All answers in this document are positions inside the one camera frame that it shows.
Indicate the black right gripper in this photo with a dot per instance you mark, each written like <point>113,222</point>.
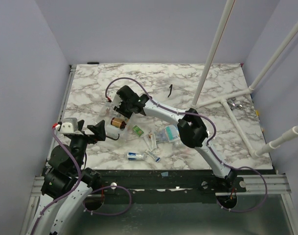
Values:
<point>123,107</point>

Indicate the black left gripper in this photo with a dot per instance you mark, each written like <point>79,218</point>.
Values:
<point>99,130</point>

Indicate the white plastic bottle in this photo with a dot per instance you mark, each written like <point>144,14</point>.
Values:
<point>112,132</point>

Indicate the amber bottle orange cap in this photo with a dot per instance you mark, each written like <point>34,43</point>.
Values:
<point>118,123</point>

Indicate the clear plastic medicine box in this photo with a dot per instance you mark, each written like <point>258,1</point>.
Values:
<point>107,112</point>

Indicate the small green medicine carton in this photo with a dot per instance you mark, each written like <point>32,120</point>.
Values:
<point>138,131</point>

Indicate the grey zip bag green header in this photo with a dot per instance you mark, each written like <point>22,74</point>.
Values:
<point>161,136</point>

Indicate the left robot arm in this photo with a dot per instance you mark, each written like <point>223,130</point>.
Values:
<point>66,184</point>

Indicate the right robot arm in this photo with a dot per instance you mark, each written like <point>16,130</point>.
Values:
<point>192,130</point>

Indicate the white gauze roll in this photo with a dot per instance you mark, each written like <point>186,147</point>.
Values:
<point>132,156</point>

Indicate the white paper sachets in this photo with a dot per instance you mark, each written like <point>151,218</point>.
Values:
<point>151,144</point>

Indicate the blue white gauze dressing pack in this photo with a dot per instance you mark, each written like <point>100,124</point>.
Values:
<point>172,133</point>

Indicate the small blue white tube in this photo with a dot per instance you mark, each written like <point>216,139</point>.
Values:
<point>153,155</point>

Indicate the metal clamp on pipe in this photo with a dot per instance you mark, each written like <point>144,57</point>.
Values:
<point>232,102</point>

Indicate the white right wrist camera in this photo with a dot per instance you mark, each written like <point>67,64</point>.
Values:
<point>114,99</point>

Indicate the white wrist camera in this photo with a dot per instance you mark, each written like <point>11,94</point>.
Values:
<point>114,99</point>
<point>68,126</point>

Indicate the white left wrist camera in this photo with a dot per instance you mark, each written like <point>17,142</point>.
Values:
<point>68,126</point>

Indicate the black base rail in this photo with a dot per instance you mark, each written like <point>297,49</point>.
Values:
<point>165,187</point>

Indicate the white pvc pipe frame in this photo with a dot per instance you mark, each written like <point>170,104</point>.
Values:
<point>271,72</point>

